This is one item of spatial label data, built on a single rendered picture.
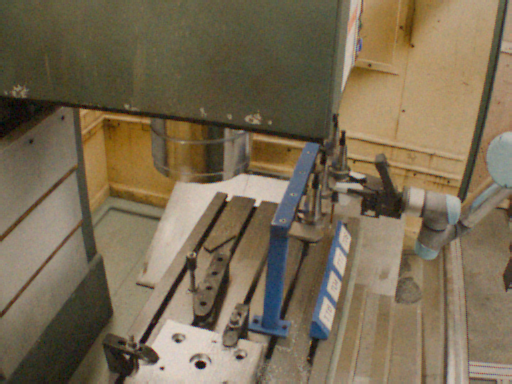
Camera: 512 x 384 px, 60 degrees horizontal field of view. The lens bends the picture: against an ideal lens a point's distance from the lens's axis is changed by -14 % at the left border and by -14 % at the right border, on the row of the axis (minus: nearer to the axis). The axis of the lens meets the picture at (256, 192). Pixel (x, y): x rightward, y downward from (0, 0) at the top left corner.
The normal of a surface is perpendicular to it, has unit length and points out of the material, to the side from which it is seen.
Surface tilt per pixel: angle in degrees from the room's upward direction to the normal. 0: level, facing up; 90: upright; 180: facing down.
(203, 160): 90
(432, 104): 90
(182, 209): 24
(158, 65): 90
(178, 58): 90
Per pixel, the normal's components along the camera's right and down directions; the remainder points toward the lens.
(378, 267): -0.06, -0.58
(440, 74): -0.29, 0.47
